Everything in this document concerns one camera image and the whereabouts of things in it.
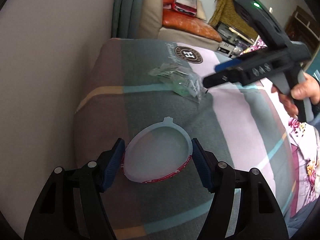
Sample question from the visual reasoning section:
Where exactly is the cream armchair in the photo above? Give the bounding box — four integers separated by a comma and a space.
138, 0, 222, 50

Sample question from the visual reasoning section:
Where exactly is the plaid pink grey bedsheet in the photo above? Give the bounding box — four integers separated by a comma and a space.
74, 39, 296, 239

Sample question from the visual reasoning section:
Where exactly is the clear round plastic lid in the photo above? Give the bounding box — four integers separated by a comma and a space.
121, 116, 193, 183

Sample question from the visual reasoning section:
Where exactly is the leopard print cloth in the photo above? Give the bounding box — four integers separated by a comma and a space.
208, 0, 258, 40

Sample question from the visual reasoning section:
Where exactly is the orange leather seat cushion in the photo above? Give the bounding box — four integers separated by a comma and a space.
162, 9, 222, 42

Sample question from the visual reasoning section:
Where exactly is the person's right hand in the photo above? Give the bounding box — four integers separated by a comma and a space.
271, 73, 319, 119

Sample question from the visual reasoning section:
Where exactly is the clear plastic bag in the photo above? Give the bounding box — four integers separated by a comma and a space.
149, 63, 206, 103

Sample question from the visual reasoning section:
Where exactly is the black electronics stack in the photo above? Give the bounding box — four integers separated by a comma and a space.
215, 22, 254, 59

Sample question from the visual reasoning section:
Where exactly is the teal curtain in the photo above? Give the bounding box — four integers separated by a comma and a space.
111, 0, 144, 39

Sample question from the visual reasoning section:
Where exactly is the floral pink bed cover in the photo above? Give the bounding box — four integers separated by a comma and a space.
240, 37, 320, 215

